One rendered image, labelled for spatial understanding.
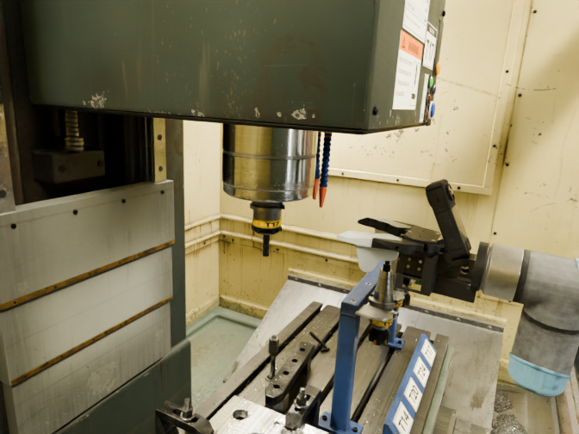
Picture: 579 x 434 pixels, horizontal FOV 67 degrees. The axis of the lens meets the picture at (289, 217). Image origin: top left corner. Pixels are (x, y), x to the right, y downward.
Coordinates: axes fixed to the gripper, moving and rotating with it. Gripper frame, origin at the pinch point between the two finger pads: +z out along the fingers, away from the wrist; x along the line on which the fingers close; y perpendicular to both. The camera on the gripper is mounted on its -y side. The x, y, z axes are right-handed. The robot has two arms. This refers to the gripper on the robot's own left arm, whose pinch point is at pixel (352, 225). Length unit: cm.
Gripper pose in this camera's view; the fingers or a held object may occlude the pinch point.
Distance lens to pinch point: 70.6
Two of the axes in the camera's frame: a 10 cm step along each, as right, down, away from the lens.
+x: 4.4, -2.1, 8.7
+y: -0.8, 9.6, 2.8
